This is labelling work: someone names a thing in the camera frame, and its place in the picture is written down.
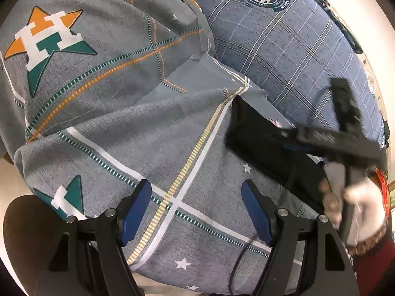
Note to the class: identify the blue plaid bedding bundle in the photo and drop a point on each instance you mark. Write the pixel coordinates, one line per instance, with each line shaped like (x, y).
(292, 49)

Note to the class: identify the red packaging clutter pile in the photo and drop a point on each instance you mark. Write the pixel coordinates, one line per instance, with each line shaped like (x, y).
(383, 185)

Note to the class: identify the black pants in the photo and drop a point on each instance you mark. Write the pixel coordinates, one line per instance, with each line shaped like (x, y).
(250, 137)

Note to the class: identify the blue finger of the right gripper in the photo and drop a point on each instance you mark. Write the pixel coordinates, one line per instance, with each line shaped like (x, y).
(297, 146)

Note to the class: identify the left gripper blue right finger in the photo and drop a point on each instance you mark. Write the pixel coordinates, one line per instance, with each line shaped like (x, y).
(262, 211)

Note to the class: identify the white gloved right hand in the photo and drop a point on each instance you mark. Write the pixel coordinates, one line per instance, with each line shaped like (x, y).
(368, 221)

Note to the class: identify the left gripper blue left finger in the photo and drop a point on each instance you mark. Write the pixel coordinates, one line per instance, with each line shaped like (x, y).
(131, 210)

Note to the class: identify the grey star-patterned bed quilt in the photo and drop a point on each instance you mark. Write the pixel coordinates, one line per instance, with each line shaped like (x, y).
(97, 95)

